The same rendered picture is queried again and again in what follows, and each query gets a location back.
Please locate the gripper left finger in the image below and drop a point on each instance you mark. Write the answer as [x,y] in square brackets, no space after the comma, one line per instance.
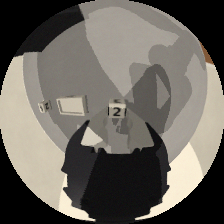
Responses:
[87,139]

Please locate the beige rectangular tray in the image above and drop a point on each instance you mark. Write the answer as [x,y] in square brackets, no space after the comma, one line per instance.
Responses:
[72,105]

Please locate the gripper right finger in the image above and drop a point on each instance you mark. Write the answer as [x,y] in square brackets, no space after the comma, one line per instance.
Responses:
[141,135]

